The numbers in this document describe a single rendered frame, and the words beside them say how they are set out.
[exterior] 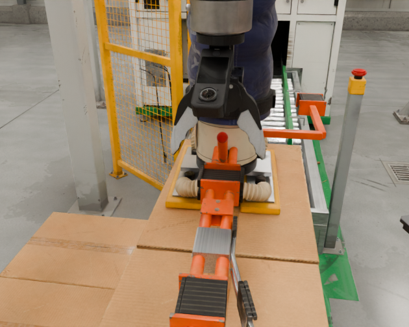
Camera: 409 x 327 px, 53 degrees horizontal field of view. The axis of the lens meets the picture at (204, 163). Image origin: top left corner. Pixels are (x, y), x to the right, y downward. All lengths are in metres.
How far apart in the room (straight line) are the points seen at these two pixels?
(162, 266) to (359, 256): 1.78
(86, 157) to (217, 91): 2.09
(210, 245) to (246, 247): 0.24
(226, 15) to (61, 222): 1.35
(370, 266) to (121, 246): 1.43
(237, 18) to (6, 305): 1.17
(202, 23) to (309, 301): 0.53
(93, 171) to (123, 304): 1.88
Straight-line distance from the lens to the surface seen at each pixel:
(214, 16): 0.58
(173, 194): 1.05
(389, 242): 2.70
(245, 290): 0.61
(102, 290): 1.43
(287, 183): 1.17
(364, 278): 2.39
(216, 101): 0.54
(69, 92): 2.48
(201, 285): 0.61
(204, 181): 0.84
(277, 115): 2.88
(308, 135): 1.15
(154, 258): 0.89
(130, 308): 0.80
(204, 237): 0.71
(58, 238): 1.70
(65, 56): 2.42
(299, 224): 1.01
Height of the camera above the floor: 1.52
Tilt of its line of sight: 27 degrees down
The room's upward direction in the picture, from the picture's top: straight up
